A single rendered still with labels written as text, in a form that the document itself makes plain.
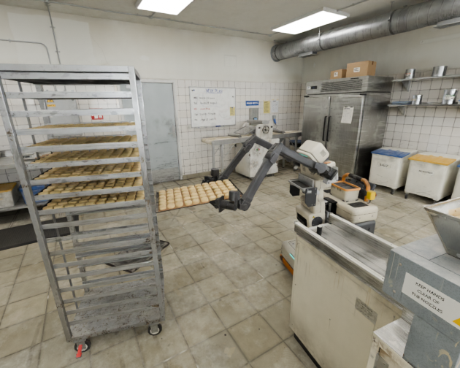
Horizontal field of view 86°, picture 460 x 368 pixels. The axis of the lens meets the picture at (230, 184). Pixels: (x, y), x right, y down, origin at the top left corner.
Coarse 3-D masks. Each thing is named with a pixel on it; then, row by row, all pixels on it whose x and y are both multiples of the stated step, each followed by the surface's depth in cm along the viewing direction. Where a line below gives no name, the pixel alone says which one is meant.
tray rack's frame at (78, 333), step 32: (0, 64) 115; (32, 64) 118; (0, 96) 118; (32, 192) 136; (64, 256) 173; (96, 288) 210; (64, 320) 161; (96, 320) 179; (128, 320) 179; (160, 320) 180
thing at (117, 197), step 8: (128, 192) 174; (136, 192) 174; (56, 200) 156; (64, 200) 157; (72, 200) 156; (80, 200) 156; (88, 200) 156; (96, 200) 157; (104, 200) 158; (112, 200) 155; (120, 200) 155; (128, 200) 155; (48, 208) 145; (56, 208) 145
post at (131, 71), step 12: (132, 72) 130; (132, 84) 131; (132, 96) 133; (144, 156) 144; (144, 168) 146; (144, 180) 148; (144, 192) 150; (156, 252) 164; (156, 264) 166; (156, 276) 169
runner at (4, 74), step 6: (0, 72) 118; (6, 72) 119; (12, 72) 119; (18, 72) 120; (24, 72) 120; (30, 72) 121; (36, 72) 122; (42, 72) 122; (48, 72) 123; (54, 72) 124; (60, 72) 124; (6, 78) 119; (12, 78) 120; (18, 78) 120; (24, 78) 121; (30, 78) 122; (36, 78) 122; (42, 78) 123; (48, 78) 124; (54, 78) 124; (60, 78) 125; (66, 78) 126; (72, 78) 126; (78, 78) 127; (84, 78) 127; (90, 78) 128; (96, 78) 129; (102, 78) 130; (108, 78) 130; (114, 78) 131; (120, 78) 132; (126, 78) 132
